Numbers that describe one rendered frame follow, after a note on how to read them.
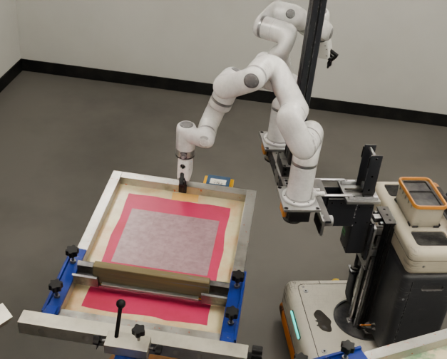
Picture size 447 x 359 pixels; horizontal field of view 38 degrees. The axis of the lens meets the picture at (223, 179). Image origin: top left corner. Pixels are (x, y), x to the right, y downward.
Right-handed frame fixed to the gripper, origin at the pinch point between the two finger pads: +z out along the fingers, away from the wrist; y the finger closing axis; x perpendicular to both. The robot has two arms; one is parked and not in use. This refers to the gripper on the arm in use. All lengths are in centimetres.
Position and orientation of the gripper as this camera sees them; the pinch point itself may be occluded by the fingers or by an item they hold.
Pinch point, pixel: (183, 184)
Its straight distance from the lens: 263.3
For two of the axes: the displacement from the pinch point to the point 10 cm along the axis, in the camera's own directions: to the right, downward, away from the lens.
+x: -9.9, -1.4, 0.7
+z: -0.7, 8.0, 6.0
